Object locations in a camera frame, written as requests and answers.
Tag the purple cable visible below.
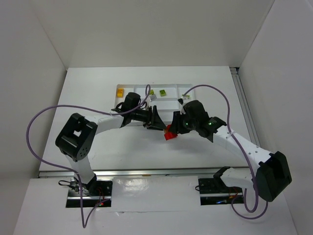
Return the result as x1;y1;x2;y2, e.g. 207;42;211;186
182;84;268;220
25;84;151;228

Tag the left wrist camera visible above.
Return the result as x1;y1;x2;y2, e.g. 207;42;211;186
148;94;157;102

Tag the aluminium rail front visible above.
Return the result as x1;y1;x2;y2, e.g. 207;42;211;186
38;166;247;182

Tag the dark green lego brick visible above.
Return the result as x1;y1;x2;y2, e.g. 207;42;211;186
159;90;167;97

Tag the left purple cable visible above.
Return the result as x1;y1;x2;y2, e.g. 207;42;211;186
25;84;151;228

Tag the white compartment tray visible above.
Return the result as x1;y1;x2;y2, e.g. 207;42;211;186
114;84;196;125

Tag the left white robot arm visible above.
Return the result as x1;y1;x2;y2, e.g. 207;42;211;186
55;92;166;195

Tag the aluminium rail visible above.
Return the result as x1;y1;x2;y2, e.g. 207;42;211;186
38;166;247;182
229;67;260;146

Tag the aluminium rail right side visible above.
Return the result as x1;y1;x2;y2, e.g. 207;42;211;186
229;67;260;146

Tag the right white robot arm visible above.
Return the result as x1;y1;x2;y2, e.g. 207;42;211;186
169;98;292;202

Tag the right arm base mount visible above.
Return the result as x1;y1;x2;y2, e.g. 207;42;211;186
195;178;244;206

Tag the red and green lego stack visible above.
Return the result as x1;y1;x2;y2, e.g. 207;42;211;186
164;124;178;141

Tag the small yellow lego brick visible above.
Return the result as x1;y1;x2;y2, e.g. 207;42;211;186
116;88;124;98

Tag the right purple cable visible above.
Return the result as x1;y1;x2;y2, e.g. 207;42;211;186
182;84;268;220

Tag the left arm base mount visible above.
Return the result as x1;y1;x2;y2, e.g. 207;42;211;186
58;179;113;208

